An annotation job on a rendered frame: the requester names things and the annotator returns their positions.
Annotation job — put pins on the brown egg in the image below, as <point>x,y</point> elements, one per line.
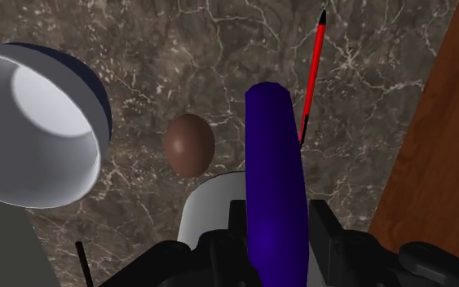
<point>188,145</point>

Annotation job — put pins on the white cup with blue outside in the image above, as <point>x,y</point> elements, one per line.
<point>34,131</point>

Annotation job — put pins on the white round cup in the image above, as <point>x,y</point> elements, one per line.
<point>209,202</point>

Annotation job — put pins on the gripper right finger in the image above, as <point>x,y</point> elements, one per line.
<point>344,258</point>

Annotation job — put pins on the thin black stick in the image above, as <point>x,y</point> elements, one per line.
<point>85,264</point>

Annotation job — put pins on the dark blue cylinder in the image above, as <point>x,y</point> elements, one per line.
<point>274,167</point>

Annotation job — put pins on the red pen with black tip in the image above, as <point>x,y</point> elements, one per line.
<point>313,71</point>

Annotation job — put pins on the grey block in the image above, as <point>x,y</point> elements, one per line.
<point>6,246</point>

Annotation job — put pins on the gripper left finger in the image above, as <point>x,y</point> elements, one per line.
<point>217,258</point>

